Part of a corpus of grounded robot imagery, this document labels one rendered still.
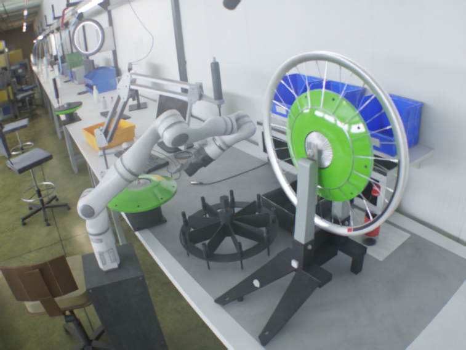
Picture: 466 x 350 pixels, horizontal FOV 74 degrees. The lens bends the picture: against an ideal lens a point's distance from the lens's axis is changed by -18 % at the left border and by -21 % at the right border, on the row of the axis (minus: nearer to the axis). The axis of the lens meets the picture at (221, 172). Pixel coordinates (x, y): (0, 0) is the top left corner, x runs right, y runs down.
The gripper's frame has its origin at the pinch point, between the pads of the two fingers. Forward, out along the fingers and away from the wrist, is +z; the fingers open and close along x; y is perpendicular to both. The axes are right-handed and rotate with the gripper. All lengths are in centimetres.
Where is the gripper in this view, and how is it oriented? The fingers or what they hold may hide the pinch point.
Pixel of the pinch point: (170, 174)
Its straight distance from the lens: 149.3
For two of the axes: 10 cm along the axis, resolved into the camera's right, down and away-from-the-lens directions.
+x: 0.2, -4.2, 9.1
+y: 6.5, 6.9, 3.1
